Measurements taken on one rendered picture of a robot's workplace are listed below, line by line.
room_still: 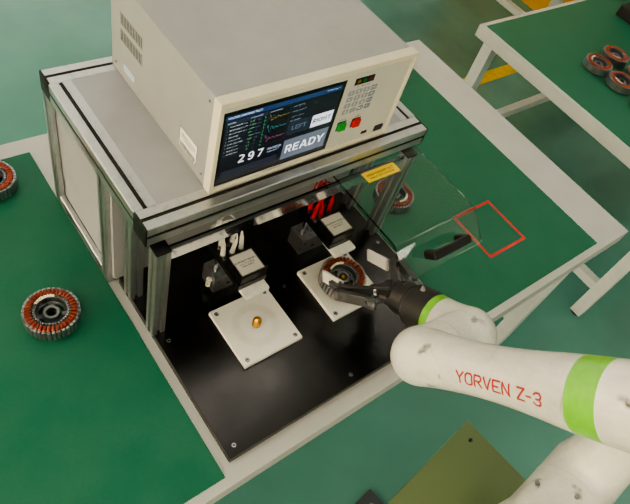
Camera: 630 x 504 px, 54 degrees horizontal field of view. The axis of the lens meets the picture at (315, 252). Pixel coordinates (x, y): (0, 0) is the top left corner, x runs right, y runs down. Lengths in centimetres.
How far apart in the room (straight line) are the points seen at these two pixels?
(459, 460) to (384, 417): 86
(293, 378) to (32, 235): 67
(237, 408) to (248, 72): 65
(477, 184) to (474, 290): 41
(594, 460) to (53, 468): 95
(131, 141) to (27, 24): 229
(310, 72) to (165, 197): 33
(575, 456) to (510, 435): 121
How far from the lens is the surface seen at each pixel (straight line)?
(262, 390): 131
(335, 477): 211
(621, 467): 119
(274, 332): 136
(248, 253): 129
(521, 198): 198
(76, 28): 343
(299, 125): 113
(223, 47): 110
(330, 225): 139
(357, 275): 146
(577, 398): 89
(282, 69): 108
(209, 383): 130
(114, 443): 127
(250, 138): 107
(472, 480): 140
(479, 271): 170
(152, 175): 114
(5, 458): 128
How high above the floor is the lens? 194
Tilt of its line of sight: 50 degrees down
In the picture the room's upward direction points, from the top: 21 degrees clockwise
